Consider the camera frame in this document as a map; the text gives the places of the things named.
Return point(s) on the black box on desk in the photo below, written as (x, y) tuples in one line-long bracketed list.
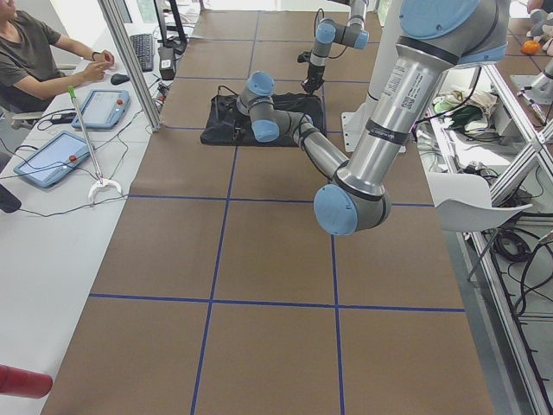
[(167, 66)]

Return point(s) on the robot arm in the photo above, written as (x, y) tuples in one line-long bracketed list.
[(329, 32), (424, 39)]

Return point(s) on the reacher grabber tool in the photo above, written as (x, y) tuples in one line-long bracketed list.
[(101, 181)]

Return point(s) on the seated person in grey shirt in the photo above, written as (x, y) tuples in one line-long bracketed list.
[(30, 78)]

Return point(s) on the upper teach pendant tablet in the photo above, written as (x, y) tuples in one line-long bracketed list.
[(103, 109)]

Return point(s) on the red cylinder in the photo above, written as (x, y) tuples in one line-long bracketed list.
[(23, 383)]

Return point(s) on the pile of clothes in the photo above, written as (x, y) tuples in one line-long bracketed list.
[(469, 116)]

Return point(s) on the lower teach pendant tablet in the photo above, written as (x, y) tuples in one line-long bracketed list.
[(52, 162)]

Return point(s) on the aluminium frame post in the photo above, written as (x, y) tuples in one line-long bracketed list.
[(122, 42)]

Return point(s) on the black computer mouse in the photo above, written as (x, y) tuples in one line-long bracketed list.
[(118, 79)]

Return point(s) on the black keyboard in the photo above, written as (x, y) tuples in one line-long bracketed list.
[(143, 45)]

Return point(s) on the white chair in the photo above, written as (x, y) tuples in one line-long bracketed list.
[(464, 203)]

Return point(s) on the teach pendant tablet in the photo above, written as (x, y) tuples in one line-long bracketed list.
[(103, 109), (52, 162)]

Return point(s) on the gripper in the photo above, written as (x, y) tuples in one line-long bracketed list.
[(314, 72), (230, 113)]

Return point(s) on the black graphic t-shirt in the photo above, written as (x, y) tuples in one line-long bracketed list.
[(265, 129)]

